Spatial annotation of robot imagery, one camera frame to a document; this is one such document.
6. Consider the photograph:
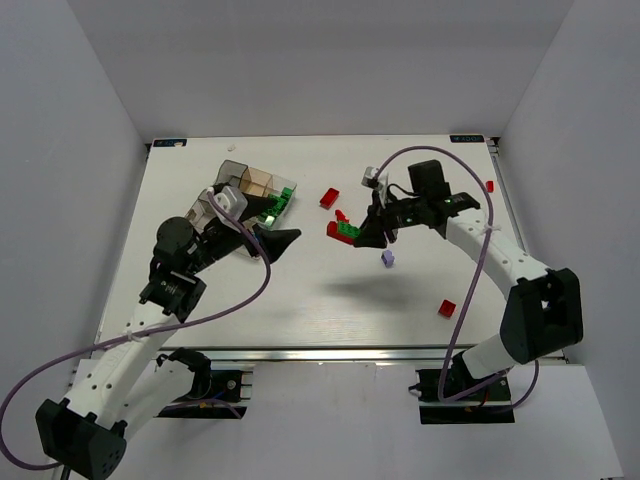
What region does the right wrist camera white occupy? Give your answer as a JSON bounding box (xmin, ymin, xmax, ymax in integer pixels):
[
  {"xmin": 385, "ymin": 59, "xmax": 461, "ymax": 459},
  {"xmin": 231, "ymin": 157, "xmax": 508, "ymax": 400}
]
[{"xmin": 361, "ymin": 166, "xmax": 388, "ymax": 204}]

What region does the green sloped lego brick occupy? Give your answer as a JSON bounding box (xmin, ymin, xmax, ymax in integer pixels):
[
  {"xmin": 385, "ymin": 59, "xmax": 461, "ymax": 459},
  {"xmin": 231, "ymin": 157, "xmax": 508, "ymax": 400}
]
[{"xmin": 281, "ymin": 187, "xmax": 294, "ymax": 201}]

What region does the clear plastic container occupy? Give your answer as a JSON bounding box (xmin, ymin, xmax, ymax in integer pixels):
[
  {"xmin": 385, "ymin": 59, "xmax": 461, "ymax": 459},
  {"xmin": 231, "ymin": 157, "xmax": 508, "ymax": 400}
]
[
  {"xmin": 248, "ymin": 171, "xmax": 297, "ymax": 230},
  {"xmin": 235, "ymin": 238, "xmax": 262, "ymax": 260}
]

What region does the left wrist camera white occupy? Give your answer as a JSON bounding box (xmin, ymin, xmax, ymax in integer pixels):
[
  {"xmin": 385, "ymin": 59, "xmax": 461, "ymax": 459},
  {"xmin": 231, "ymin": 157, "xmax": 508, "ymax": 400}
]
[{"xmin": 206, "ymin": 186, "xmax": 247, "ymax": 222}]

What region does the red square lego brick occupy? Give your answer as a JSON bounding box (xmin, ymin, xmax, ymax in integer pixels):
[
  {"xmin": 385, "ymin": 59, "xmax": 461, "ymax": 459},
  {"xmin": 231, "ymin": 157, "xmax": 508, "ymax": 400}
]
[{"xmin": 438, "ymin": 299, "xmax": 456, "ymax": 318}]

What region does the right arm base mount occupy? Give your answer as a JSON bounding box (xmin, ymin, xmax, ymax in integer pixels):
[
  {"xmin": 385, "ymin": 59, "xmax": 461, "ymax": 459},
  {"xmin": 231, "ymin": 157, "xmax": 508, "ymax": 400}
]
[{"xmin": 408, "ymin": 349, "xmax": 516, "ymax": 426}]

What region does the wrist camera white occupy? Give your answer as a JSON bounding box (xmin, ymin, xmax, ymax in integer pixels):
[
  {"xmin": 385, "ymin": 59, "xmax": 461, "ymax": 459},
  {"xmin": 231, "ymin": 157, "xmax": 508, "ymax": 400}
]
[
  {"xmin": 361, "ymin": 166, "xmax": 388, "ymax": 204},
  {"xmin": 206, "ymin": 186, "xmax": 247, "ymax": 222}
]

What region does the green 2x4 lego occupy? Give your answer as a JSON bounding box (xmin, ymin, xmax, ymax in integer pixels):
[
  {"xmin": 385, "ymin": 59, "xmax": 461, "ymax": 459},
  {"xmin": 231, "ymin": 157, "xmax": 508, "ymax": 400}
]
[
  {"xmin": 337, "ymin": 222, "xmax": 360, "ymax": 240},
  {"xmin": 266, "ymin": 195, "xmax": 290, "ymax": 217}
]

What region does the smoky grey plastic container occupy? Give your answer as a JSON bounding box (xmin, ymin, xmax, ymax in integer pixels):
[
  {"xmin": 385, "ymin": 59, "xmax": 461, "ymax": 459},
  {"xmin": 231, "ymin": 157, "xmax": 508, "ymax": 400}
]
[{"xmin": 185, "ymin": 160, "xmax": 249, "ymax": 233}]

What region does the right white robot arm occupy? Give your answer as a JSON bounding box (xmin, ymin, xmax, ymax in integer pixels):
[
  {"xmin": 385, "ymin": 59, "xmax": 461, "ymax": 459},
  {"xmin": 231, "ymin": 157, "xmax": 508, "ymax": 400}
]
[{"xmin": 354, "ymin": 160, "xmax": 584, "ymax": 382}]

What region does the right blue corner label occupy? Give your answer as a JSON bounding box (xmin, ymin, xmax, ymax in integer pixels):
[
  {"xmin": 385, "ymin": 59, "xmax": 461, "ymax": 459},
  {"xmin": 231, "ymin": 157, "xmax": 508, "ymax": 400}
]
[{"xmin": 449, "ymin": 134, "xmax": 485, "ymax": 143}]

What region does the left blue corner label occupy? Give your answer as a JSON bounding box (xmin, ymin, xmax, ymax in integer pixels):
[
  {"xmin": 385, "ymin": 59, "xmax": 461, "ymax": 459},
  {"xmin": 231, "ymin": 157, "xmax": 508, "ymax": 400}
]
[{"xmin": 152, "ymin": 138, "xmax": 187, "ymax": 148}]

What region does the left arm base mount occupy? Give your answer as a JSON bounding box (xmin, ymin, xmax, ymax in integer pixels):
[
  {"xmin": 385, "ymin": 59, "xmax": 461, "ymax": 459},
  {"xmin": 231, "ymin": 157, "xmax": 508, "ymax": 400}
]
[{"xmin": 155, "ymin": 348, "xmax": 251, "ymax": 420}]

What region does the red 2x4 lego brick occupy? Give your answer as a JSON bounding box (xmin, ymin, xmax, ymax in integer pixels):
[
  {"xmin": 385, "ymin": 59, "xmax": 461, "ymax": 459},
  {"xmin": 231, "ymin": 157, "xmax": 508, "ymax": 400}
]
[{"xmin": 319, "ymin": 188, "xmax": 340, "ymax": 209}]

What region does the red round lego piece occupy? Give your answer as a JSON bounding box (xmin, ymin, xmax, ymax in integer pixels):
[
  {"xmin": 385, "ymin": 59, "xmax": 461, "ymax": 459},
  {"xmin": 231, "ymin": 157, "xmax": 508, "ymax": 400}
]
[{"xmin": 335, "ymin": 209, "xmax": 350, "ymax": 223}]

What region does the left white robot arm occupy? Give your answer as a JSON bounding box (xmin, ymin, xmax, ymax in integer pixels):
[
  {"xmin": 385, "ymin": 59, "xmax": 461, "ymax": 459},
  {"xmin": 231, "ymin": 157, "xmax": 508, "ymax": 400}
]
[{"xmin": 36, "ymin": 187, "xmax": 301, "ymax": 479}]

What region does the blue corner label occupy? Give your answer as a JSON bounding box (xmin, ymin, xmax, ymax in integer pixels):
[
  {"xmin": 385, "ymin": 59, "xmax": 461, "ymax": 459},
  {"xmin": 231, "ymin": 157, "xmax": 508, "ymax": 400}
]
[
  {"xmin": 449, "ymin": 134, "xmax": 485, "ymax": 143},
  {"xmin": 152, "ymin": 138, "xmax": 187, "ymax": 148}
]

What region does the purple lego brick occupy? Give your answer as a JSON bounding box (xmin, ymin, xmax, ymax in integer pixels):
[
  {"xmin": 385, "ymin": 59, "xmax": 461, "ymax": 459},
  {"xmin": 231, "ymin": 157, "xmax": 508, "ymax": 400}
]
[{"xmin": 381, "ymin": 250, "xmax": 395, "ymax": 268}]

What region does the amber plastic container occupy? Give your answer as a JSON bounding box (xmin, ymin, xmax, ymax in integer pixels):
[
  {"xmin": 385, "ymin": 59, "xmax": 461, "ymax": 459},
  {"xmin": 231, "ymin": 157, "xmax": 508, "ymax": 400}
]
[{"xmin": 239, "ymin": 167, "xmax": 273, "ymax": 197}]

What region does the clear plastic container upper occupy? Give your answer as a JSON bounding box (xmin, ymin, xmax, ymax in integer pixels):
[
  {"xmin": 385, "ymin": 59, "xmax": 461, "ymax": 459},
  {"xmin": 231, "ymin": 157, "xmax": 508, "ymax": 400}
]
[{"xmin": 248, "ymin": 171, "xmax": 297, "ymax": 230}]

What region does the clear plastic container lower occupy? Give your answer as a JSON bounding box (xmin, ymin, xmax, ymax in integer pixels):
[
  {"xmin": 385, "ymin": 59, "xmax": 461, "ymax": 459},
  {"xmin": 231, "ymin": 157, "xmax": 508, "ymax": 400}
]
[{"xmin": 235, "ymin": 238, "xmax": 262, "ymax": 260}]

